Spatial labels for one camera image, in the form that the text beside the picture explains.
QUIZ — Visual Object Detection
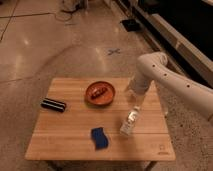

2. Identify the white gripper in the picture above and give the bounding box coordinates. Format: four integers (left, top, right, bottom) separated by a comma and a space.
124, 85, 146, 108

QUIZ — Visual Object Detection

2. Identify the clear plastic bottle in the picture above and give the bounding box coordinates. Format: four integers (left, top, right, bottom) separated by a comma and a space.
120, 106, 140, 136

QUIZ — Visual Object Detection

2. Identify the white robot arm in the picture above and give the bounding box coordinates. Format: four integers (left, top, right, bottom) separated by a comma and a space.
128, 52, 213, 125

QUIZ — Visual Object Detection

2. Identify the orange ceramic bowl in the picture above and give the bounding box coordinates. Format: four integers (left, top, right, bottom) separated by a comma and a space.
84, 81, 116, 106

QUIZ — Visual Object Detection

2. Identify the black floor box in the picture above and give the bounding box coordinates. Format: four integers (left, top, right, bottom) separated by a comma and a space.
121, 19, 140, 32

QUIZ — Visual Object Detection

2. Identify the blue sponge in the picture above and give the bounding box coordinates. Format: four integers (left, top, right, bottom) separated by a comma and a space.
91, 127, 109, 150

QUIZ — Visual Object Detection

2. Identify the black rectangular case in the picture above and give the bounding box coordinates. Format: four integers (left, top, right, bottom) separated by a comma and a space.
41, 98, 66, 112

